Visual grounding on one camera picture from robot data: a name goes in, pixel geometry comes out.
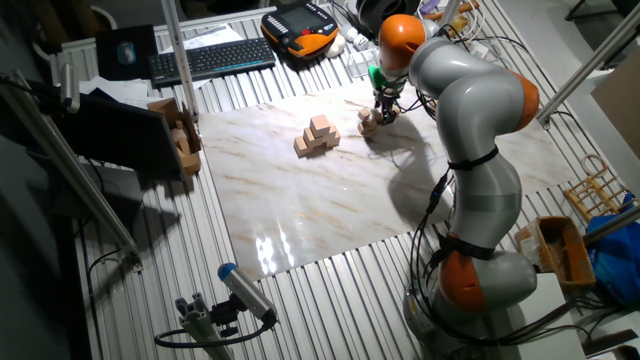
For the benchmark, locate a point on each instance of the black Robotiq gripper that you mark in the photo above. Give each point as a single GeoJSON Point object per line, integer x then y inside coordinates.
{"type": "Point", "coordinates": [388, 100]}

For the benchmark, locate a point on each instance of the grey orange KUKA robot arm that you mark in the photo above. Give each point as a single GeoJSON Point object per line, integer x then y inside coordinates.
{"type": "Point", "coordinates": [475, 115]}

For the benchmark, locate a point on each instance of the medium wooden cube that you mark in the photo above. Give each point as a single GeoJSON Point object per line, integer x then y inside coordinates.
{"type": "Point", "coordinates": [320, 125]}
{"type": "Point", "coordinates": [332, 134]}
{"type": "Point", "coordinates": [310, 137]}
{"type": "Point", "coordinates": [300, 146]}
{"type": "Point", "coordinates": [335, 141]}

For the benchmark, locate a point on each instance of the clear plastic box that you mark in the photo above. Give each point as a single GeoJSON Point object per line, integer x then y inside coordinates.
{"type": "Point", "coordinates": [361, 64]}

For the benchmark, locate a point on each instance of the white egg shaped object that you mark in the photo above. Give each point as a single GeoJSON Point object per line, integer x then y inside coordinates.
{"type": "Point", "coordinates": [336, 46]}

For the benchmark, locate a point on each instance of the white plug adapter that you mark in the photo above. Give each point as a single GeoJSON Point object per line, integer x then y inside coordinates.
{"type": "Point", "coordinates": [352, 35]}

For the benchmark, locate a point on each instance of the black round spool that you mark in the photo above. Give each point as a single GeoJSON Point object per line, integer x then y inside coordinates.
{"type": "Point", "coordinates": [380, 10]}

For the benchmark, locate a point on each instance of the white small labelled device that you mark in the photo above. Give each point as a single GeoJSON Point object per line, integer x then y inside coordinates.
{"type": "Point", "coordinates": [477, 50]}

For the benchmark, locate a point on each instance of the marble pattern mat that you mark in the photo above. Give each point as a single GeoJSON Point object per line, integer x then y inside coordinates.
{"type": "Point", "coordinates": [300, 200]}

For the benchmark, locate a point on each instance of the orange black teach pendant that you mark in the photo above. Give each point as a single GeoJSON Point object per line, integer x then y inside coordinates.
{"type": "Point", "coordinates": [300, 30]}

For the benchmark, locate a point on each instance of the black computer keyboard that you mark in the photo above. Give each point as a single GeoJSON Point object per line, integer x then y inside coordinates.
{"type": "Point", "coordinates": [210, 60]}

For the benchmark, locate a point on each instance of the white paper sheet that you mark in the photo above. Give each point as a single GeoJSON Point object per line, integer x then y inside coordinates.
{"type": "Point", "coordinates": [120, 90]}
{"type": "Point", "coordinates": [210, 35]}

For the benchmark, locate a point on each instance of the wooden block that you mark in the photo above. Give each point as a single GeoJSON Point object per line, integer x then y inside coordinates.
{"type": "Point", "coordinates": [191, 162]}
{"type": "Point", "coordinates": [179, 135]}

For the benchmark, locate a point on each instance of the wooden rack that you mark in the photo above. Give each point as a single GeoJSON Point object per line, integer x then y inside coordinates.
{"type": "Point", "coordinates": [595, 186]}

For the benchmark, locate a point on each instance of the brown cardboard box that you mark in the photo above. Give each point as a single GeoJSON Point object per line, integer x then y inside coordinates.
{"type": "Point", "coordinates": [167, 107]}

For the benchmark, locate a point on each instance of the brown cardboard sheet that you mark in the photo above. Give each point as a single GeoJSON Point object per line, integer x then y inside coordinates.
{"type": "Point", "coordinates": [622, 110]}

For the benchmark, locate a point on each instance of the orange cardboard box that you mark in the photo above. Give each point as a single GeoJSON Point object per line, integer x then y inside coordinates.
{"type": "Point", "coordinates": [575, 260]}

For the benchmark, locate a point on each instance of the dark computer mouse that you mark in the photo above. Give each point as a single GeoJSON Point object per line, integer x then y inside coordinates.
{"type": "Point", "coordinates": [126, 52]}

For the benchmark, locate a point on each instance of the blue bag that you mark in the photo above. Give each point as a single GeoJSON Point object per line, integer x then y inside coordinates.
{"type": "Point", "coordinates": [617, 265]}

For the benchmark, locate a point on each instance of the black monitor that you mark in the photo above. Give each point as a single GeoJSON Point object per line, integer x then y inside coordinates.
{"type": "Point", "coordinates": [115, 132]}

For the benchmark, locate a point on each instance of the black mouse pad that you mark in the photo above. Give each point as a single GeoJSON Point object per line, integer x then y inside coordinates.
{"type": "Point", "coordinates": [107, 65]}

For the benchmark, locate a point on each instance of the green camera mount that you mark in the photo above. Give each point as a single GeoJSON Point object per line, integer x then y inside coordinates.
{"type": "Point", "coordinates": [382, 79]}

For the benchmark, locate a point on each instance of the aluminium upright post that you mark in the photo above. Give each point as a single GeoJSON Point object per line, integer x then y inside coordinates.
{"type": "Point", "coordinates": [448, 15]}

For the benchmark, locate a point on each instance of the long aluminium frame bar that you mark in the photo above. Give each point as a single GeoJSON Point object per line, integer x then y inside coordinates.
{"type": "Point", "coordinates": [595, 62]}
{"type": "Point", "coordinates": [75, 167]}

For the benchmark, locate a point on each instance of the aluminium frame profile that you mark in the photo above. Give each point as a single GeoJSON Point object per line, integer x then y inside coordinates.
{"type": "Point", "coordinates": [180, 60]}

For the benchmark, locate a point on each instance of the silver depth camera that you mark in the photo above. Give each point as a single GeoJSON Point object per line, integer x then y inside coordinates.
{"type": "Point", "coordinates": [247, 292]}

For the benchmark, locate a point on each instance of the black camera bracket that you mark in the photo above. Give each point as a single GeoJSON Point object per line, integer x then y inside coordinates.
{"type": "Point", "coordinates": [225, 315]}

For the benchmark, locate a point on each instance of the short aluminium profile mount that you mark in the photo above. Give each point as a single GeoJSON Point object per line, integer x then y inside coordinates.
{"type": "Point", "coordinates": [200, 327]}

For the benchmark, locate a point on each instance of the grey upright depth camera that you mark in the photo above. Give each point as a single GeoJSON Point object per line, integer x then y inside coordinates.
{"type": "Point", "coordinates": [70, 87]}

